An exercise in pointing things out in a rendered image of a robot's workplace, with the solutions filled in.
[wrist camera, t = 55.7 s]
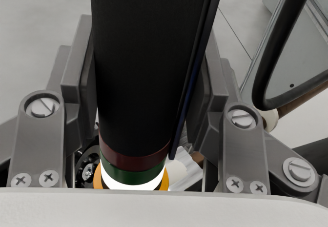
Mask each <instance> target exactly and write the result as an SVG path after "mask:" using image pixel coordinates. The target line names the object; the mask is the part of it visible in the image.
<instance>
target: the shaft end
mask: <svg viewBox="0 0 328 227"><path fill-rule="evenodd" d="M93 171H94V165H93V164H92V163H90V164H88V165H87V166H86V167H85V168H84V170H83V173H82V178H83V180H85V181H86V180H88V179H89V178H90V177H91V175H92V173H93Z"/></svg>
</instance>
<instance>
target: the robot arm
mask: <svg viewBox="0 0 328 227"><path fill-rule="evenodd" d="M97 108H98V103H97V89H96V73H95V59H94V44H93V29H92V15H87V14H81V15H80V18H79V22H78V25H77V29H76V32H75V35H74V38H73V42H72V45H71V46H70V45H60V46H59V47H58V50H57V53H56V56H55V59H54V62H53V65H52V68H51V71H50V74H49V77H48V80H47V83H46V85H45V88H44V90H37V91H34V92H32V93H30V94H28V95H27V96H25V97H24V98H23V99H22V101H21V102H20V105H19V110H18V114H17V115H16V116H14V117H12V118H10V119H8V120H6V121H4V122H2V123H0V227H328V175H326V174H323V175H322V176H321V175H319V174H317V171H316V169H315V168H314V167H313V165H312V164H311V163H310V162H308V161H307V160H306V159H305V158H303V157H302V156H300V155H299V154H298V153H296V152H295V151H293V150H292V149H291V148H289V147H288V146H286V145H285V144H284V143H282V142H281V141H279V140H278V139H276V138H275V137H274V136H272V135H271V134H269V133H268V132H267V131H265V130H264V127H263V119H262V116H261V114H260V113H259V111H258V110H257V109H255V108H254V107H252V106H251V105H249V104H247V103H243V102H240V101H239V97H238V93H237V89H236V85H235V82H234V78H233V74H232V71H231V67H230V63H229V60H228V59H227V58H220V54H219V50H218V46H217V42H216V38H215V33H214V29H213V27H212V29H211V33H210V36H209V40H208V43H207V47H206V50H205V55H204V58H203V61H202V65H201V68H200V71H199V75H198V78H197V81H196V85H195V88H194V92H193V95H192V99H191V102H190V106H189V109H188V113H187V116H186V120H185V121H186V131H187V141H188V143H189V144H192V148H193V151H198V152H199V153H200V154H201V155H203V156H204V165H203V182H202V192H193V191H163V190H129V189H92V188H74V158H75V154H74V152H76V151H77V150H78V149H80V148H81V147H82V146H86V143H87V139H92V137H93V132H94V126H95V119H96V114H97Z"/></svg>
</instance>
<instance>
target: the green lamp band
mask: <svg viewBox="0 0 328 227"><path fill-rule="evenodd" d="M167 155H168V153H167ZM167 155H166V157H165V158H164V159H163V161H162V162H161V163H160V164H158V165H157V166H156V167H154V168H152V169H150V170H147V171H143V172H127V171H123V170H120V169H118V168H116V167H114V166H113V165H112V164H110V163H109V162H108V161H107V160H106V158H105V157H104V156H103V154H102V151H101V149H100V158H101V164H102V166H103V168H104V170H105V171H106V173H107V174H108V175H109V176H110V177H111V178H113V179H114V180H116V181H118V182H120V183H123V184H128V185H140V184H144V183H147V182H149V181H151V180H153V179H154V178H156V177H157V176H158V175H159V174H160V173H161V172H162V170H163V168H164V166H165V163H166V159H167Z"/></svg>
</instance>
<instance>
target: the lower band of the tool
mask: <svg viewBox="0 0 328 227"><path fill-rule="evenodd" d="M101 173H102V172H101V163H99V165H98V166H97V168H96V171H95V174H94V180H93V183H94V189H103V187H102V183H101ZM168 184H169V178H168V172H167V170H166V167H164V172H163V176H162V184H161V187H160V189H159V190H163V191H167V190H168Z"/></svg>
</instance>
